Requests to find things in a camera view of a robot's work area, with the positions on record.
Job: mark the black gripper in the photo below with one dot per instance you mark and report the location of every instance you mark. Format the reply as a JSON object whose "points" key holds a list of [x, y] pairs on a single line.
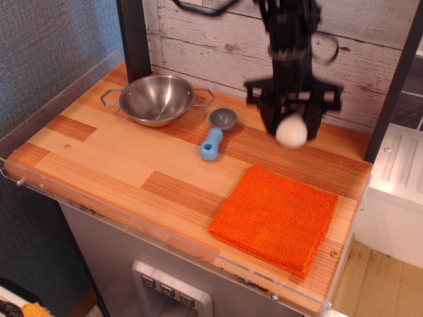
{"points": [[293, 77]]}

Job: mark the white plush egg black band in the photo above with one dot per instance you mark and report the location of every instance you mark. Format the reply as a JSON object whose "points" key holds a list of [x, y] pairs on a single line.
{"points": [[292, 132]]}

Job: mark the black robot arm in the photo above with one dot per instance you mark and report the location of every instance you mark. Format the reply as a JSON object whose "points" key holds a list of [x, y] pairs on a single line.
{"points": [[290, 25]]}

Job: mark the orange folded cloth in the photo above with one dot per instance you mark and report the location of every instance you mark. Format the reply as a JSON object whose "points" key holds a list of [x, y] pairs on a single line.
{"points": [[279, 220]]}

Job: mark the blue grey toy scoop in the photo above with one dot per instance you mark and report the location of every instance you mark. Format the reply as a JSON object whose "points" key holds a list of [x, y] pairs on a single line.
{"points": [[221, 120]]}

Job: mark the white toy sink unit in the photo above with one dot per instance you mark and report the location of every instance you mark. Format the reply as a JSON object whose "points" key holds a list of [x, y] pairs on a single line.
{"points": [[389, 219]]}

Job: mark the silver dispenser panel with buttons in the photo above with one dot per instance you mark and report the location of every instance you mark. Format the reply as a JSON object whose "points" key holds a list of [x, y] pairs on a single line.
{"points": [[162, 294]]}

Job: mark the grey toy fridge cabinet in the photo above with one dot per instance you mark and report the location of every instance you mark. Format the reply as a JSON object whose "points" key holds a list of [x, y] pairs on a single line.
{"points": [[110, 251]]}

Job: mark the yellow black object bottom corner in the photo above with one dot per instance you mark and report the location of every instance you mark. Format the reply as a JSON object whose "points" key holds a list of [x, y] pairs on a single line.
{"points": [[23, 309]]}

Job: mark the stainless steel bowl with handles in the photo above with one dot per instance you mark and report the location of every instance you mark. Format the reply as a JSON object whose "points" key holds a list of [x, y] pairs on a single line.
{"points": [[155, 101]]}

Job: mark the dark right shelf post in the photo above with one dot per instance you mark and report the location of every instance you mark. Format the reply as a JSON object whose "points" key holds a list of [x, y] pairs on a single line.
{"points": [[403, 67]]}

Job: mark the dark shelf post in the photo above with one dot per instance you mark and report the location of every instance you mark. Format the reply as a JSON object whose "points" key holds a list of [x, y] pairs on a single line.
{"points": [[134, 38], [403, 67]]}

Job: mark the dark left shelf post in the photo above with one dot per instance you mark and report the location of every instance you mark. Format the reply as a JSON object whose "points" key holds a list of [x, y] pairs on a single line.
{"points": [[134, 38]]}

